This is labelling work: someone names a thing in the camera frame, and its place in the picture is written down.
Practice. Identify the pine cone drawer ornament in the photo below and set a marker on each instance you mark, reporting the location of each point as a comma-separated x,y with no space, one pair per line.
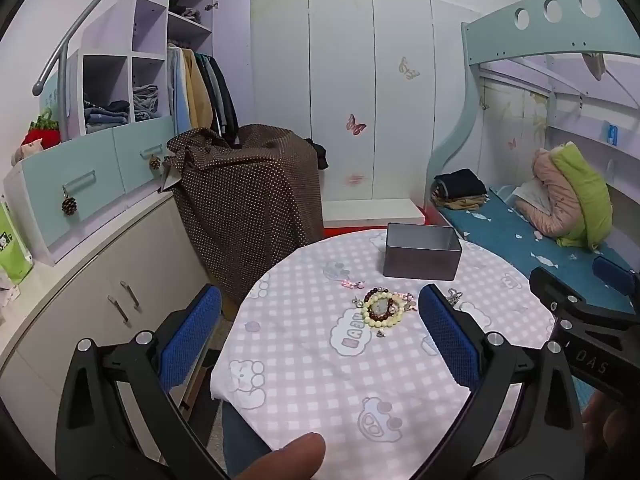
69,206

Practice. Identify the pink checkered tablecloth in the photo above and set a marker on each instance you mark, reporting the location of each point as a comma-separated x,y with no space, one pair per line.
299,359

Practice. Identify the teal drawer unit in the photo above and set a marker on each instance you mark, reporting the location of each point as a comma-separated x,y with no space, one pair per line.
107,172

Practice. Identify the folded dark clothes stack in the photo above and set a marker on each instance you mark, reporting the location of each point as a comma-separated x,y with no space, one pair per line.
459,190

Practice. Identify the hanging clothes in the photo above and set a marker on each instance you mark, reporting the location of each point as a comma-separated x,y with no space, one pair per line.
198,95

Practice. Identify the white lower cabinet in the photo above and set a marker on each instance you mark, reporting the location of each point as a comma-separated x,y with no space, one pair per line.
125,278

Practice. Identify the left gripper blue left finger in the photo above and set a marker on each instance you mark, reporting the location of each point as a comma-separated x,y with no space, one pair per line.
183,335

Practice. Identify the folded jeans pile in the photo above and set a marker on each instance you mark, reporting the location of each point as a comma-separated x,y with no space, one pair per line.
117,113

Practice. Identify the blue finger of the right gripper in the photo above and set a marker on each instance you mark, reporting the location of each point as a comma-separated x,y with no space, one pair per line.
624,281

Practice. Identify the white low step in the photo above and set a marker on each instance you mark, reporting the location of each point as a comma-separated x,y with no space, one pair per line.
360,213

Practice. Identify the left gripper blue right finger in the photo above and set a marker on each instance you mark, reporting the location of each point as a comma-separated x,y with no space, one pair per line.
459,351

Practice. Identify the pale green jade pendant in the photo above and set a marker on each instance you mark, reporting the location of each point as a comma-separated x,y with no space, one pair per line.
382,309

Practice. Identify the lilac shelf unit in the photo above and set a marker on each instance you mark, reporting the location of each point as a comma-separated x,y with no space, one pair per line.
126,45

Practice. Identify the red knitted item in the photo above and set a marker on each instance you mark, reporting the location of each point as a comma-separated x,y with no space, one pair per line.
45,130

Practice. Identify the pink and green jacket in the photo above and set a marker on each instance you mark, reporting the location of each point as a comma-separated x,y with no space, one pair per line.
567,199

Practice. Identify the teal bunk bed frame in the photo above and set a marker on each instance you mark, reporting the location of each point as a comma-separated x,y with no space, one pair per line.
513,40

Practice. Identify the person right hand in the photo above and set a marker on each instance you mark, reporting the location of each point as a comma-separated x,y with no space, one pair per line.
611,439

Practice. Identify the grey metal tin box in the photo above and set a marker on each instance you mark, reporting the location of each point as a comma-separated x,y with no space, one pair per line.
421,252

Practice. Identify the brown polka dot cloth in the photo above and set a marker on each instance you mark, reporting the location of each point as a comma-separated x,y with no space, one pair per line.
246,207

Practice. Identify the person left hand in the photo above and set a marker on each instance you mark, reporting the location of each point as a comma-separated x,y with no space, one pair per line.
299,460

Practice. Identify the pink bear earring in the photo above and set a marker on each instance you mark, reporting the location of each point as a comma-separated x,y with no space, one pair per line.
408,302
352,285

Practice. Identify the green packet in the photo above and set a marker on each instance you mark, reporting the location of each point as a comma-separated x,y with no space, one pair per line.
16,260

